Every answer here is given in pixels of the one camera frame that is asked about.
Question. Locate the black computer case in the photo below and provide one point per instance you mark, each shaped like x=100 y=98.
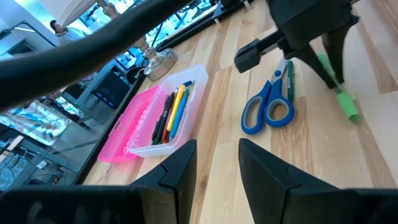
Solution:
x=112 y=90

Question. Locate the green mechanical pencil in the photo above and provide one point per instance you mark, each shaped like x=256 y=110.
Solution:
x=348 y=105

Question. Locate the blue pen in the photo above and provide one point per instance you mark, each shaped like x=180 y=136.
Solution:
x=179 y=115

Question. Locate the crumpled grey tarp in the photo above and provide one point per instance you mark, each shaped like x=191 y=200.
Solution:
x=37 y=121

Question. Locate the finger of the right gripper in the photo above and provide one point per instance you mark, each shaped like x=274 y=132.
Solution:
x=339 y=49
x=311 y=59

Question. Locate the green crayon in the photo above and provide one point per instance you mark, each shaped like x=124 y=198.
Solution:
x=290 y=84

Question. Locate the clear box with pink lid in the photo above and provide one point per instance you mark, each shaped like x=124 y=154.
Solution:
x=124 y=137

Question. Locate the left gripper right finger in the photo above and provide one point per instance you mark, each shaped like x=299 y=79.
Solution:
x=264 y=174

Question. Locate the lamp with white shade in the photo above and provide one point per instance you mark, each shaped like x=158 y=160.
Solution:
x=161 y=63

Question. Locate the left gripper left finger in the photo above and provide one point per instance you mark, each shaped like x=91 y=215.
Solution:
x=182 y=168

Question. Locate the person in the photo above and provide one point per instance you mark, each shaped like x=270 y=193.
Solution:
x=70 y=34

